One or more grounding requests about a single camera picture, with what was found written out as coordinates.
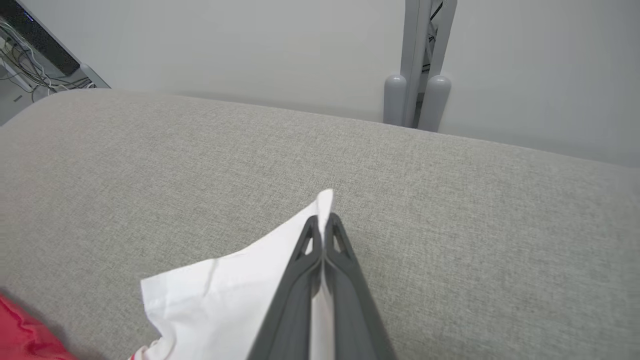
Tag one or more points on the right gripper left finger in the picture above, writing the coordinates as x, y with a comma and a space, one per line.
287, 315

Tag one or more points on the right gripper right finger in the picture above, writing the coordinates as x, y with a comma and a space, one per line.
355, 315

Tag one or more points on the red jersey with white sleeves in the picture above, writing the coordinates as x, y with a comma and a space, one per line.
220, 300

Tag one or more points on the grey fabric sofa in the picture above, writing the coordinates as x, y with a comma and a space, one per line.
450, 225

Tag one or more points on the black monitor panel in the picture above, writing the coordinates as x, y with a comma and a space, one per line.
40, 35

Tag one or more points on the grey partition post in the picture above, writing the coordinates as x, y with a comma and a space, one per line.
417, 60

